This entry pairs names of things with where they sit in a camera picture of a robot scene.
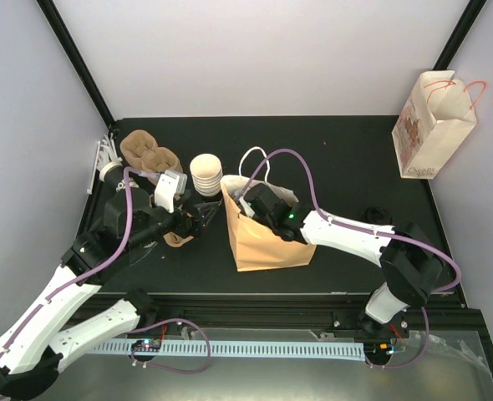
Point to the cup holding white stirrers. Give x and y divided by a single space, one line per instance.
112 175

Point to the white printed paper bag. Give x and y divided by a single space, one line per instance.
437 117

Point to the brown paper bag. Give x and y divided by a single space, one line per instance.
254 246

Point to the left controller board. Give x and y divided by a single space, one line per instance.
151 345

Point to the rear pulp cup carrier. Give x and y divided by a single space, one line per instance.
139 150

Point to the right black frame post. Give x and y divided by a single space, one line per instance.
462 28

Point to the stack of paper cups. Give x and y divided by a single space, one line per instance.
206 174

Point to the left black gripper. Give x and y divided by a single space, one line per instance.
187 229

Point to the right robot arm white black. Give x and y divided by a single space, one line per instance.
410 271

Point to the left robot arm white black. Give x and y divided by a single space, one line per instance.
38 347

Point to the right controller board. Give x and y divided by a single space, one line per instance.
381 349

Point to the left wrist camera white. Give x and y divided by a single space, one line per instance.
169 184

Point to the black frame post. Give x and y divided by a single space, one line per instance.
462 28
61 31

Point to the spare black cup lids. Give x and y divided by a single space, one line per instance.
377 215

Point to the controller board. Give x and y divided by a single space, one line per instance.
151 345
381 349

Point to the left black frame post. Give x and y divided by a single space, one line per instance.
61 31

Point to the pulp cup carrier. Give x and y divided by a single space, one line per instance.
139 150
160 159
173 240

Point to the white slotted cable duct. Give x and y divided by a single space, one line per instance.
259 349

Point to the bundle of white stirrers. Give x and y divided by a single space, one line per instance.
105 158

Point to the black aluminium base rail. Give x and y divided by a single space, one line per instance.
258 311

